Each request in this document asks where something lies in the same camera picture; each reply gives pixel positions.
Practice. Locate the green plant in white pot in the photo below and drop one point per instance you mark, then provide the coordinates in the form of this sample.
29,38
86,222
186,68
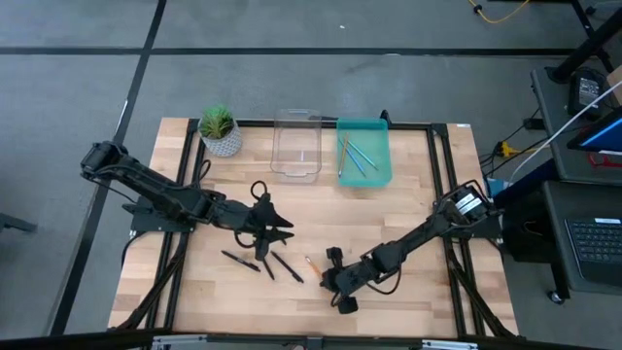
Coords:
221,141

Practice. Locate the blue pencil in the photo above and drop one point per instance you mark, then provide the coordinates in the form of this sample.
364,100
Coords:
360,168

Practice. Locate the silver bracket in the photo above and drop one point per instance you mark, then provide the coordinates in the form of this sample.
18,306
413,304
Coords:
180,342
449,345

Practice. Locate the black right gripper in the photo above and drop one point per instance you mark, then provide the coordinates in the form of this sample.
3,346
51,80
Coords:
352,278

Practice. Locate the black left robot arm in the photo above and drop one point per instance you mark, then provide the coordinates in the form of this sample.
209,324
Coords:
160,192

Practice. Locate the black power adapter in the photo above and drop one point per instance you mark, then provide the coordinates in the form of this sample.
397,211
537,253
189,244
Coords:
533,123

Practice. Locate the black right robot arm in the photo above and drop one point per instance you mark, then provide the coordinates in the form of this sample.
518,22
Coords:
423,233

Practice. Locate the grey furniture leg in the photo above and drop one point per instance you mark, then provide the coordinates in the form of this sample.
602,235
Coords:
14,222

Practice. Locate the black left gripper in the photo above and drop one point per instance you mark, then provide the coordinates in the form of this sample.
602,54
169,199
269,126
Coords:
260,221

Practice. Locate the light teal pencil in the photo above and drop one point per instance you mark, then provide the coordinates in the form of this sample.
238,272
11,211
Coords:
363,155

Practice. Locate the black rolling cart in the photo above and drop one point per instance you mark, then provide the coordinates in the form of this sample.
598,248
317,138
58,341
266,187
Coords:
529,243

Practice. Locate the black aluminium table frame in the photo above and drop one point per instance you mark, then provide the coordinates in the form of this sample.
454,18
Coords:
410,127

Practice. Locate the black laptop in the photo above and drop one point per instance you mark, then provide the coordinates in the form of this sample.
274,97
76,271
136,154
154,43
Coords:
597,243

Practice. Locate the teal plastic bin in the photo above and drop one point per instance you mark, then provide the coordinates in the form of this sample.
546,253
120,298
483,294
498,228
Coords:
376,180

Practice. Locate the black stand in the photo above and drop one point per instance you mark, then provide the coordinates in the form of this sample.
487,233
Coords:
588,46

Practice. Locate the black crossbar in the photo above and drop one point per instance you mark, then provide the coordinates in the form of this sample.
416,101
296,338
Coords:
73,344

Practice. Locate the black pen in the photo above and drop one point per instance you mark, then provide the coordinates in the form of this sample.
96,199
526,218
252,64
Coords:
240,261
286,266
268,269

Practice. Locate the blue box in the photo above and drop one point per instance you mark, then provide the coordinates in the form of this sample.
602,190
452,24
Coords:
495,187

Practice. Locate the clear plastic bin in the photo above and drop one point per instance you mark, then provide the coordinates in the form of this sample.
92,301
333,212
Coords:
291,146

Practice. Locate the red item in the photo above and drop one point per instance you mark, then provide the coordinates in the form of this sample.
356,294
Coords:
602,161

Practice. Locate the black tablet with blue screen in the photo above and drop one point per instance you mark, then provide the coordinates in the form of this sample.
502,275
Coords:
605,133

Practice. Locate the grey side table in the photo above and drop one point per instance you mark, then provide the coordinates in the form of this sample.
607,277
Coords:
551,107

